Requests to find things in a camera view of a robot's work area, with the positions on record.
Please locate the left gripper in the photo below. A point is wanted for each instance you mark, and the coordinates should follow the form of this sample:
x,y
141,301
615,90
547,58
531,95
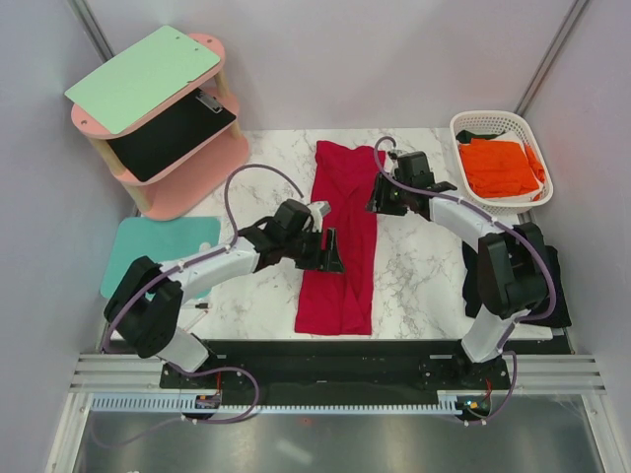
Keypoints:
x,y
315,262

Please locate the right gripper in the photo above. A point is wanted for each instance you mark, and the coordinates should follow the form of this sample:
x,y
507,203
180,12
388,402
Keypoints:
x,y
380,203

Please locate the red t shirt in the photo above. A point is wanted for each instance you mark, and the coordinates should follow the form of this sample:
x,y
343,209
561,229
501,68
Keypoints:
x,y
341,304

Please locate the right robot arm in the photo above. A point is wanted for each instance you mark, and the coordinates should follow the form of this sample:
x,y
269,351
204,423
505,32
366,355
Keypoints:
x,y
512,279

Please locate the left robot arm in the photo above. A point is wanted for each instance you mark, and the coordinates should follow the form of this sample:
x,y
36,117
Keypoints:
x,y
145,306

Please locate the dark green garment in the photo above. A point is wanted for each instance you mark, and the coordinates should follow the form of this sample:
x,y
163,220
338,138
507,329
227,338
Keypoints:
x,y
465,137

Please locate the white plastic basket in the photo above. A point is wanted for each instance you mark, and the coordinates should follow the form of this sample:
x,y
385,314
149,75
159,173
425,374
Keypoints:
x,y
506,175

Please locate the orange folded t shirt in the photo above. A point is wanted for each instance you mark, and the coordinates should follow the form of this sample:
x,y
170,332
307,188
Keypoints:
x,y
498,167

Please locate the red white pen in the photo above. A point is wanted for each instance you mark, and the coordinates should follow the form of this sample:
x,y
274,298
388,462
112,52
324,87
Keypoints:
x,y
195,320

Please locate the teal cutting board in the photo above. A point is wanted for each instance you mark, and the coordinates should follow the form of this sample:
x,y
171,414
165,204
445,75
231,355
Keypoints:
x,y
160,241

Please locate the pink three-tier shelf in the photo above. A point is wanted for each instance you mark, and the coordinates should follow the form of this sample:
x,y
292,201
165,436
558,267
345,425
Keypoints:
x,y
182,185

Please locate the black t shirt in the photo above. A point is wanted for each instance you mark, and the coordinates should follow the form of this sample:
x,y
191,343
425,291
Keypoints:
x,y
559,318

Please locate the black clipboard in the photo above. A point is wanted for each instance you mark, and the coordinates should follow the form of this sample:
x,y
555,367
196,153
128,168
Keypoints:
x,y
172,134

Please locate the mint green board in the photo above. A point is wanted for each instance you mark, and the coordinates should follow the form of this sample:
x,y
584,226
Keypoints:
x,y
143,78

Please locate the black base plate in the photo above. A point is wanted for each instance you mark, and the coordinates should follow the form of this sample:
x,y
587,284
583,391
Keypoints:
x,y
338,373

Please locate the white cable duct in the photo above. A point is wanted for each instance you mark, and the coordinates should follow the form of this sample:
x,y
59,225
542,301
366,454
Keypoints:
x,y
194,404

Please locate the aluminium rail frame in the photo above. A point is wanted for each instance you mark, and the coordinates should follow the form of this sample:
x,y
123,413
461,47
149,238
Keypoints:
x,y
537,374

